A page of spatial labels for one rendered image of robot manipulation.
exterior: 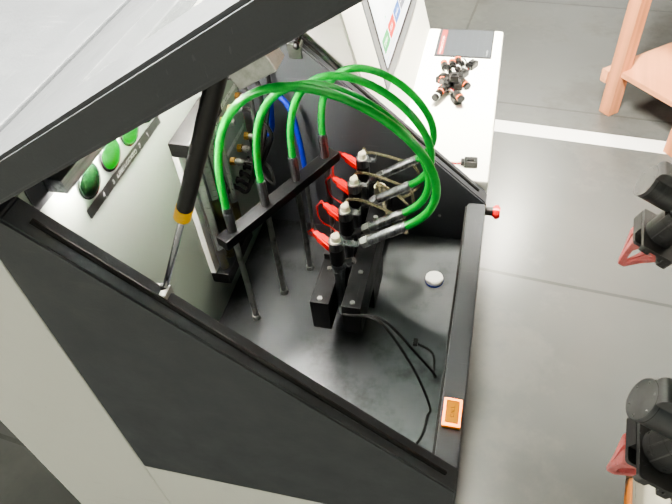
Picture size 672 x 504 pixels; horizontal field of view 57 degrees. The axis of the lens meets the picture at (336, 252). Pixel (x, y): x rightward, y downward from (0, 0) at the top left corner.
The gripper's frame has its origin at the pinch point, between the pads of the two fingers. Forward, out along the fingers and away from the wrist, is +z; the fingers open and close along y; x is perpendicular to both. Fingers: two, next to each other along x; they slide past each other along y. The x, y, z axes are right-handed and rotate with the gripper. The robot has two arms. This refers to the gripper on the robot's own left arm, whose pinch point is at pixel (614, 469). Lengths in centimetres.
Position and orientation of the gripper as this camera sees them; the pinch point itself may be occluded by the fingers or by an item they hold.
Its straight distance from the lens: 103.9
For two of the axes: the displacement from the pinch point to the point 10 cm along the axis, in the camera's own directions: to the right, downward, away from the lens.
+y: -3.2, 7.1, -6.2
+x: 8.9, 4.6, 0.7
